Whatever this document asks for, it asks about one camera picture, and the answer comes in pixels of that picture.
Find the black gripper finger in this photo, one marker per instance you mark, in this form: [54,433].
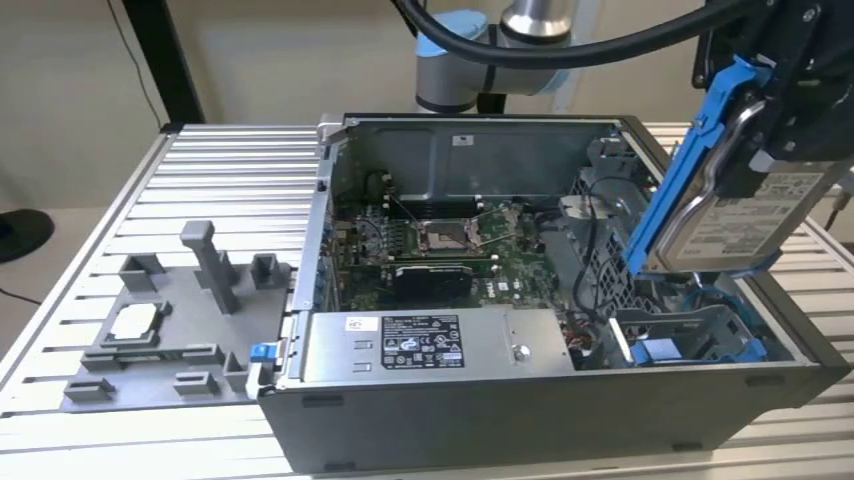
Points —
[740,175]

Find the hard disk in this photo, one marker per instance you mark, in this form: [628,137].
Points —
[734,235]

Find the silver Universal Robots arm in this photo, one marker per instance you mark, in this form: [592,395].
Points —
[453,75]

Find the grey metal disk bay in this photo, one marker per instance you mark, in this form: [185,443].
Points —
[616,295]

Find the thin dark hanging rod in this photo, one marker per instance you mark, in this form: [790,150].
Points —
[832,212]

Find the green motherboard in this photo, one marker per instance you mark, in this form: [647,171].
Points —
[516,255]

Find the pale blue plastic block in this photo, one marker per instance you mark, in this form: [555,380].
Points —
[656,351]

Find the silver power supply unit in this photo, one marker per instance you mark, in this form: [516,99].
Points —
[533,327]

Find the CPU socket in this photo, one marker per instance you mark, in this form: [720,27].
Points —
[443,237]

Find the black RAM slot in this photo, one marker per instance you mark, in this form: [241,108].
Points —
[433,206]

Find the thin metal locking lever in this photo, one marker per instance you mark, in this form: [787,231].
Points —
[407,208]

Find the black graphics card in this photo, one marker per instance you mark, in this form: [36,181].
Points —
[429,287]

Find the open black PC case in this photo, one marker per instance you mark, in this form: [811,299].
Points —
[467,425]

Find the blue case latch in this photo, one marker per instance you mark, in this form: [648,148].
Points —
[261,352]

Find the grey parts rack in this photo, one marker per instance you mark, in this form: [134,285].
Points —
[193,325]

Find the silver CPU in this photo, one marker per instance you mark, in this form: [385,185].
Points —
[136,320]

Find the black round stand base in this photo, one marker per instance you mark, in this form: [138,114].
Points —
[22,235]

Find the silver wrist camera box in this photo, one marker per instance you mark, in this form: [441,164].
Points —
[763,161]

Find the black upright post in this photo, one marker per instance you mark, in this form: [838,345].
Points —
[169,55]

